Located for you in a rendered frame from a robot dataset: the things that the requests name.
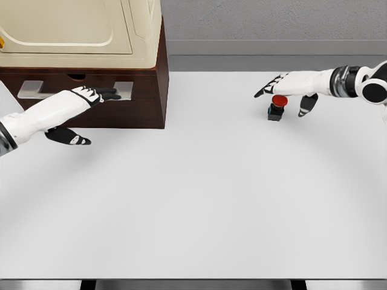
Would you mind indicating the dark brown wooden cabinet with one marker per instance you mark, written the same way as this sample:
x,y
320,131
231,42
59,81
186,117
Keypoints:
x,y
142,111

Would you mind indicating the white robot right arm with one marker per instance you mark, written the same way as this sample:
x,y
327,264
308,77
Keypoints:
x,y
347,80

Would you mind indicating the brown cabinet drawer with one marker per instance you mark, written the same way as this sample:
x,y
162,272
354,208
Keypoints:
x,y
143,87

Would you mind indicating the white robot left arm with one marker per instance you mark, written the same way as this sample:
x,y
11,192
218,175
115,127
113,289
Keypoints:
x,y
21,125

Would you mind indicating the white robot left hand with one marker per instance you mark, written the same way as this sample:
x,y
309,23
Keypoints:
x,y
65,104

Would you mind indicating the cream plastic appliance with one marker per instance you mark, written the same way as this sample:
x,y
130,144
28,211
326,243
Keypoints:
x,y
75,30

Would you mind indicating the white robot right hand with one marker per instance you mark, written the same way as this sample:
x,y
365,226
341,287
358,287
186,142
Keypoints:
x,y
297,83

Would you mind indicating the red button black switch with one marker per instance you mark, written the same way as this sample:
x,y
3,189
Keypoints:
x,y
275,110

